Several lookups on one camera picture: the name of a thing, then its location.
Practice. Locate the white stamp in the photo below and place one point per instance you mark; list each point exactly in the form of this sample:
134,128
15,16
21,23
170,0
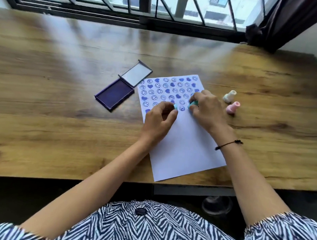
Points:
229,96

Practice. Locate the person's right forearm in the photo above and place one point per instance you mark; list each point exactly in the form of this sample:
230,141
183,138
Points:
244,178

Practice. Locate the person's right hand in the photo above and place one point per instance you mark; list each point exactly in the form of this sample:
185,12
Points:
210,112

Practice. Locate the teal stamp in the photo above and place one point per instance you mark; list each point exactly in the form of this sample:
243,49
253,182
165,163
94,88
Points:
194,103

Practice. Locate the pink stamp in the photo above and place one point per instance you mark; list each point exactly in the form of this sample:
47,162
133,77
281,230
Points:
232,107

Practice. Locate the dark curtain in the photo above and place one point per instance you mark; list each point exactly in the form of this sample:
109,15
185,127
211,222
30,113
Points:
276,26

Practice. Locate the purple ink pad case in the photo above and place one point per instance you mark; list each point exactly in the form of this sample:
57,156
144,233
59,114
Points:
115,92

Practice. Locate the zebra patterned shirt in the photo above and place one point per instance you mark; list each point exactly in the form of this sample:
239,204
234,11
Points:
149,227

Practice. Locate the white paper with purple stamps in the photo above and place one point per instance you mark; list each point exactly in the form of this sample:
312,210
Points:
186,150

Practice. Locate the person's left forearm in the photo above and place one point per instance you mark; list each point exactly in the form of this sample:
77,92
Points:
94,186

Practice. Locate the person's left thumb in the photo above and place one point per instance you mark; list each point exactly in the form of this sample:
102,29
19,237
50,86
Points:
171,119

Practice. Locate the person's right thumb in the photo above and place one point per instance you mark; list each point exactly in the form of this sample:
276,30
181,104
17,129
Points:
193,111

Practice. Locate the grey table support bar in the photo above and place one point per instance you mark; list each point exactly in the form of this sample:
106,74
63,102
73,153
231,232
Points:
195,190

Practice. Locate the person's left hand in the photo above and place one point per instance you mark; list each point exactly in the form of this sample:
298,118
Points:
154,123

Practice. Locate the black round object under table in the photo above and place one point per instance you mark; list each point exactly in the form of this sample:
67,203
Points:
217,205

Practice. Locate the black window frame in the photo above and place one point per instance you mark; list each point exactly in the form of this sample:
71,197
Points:
141,18

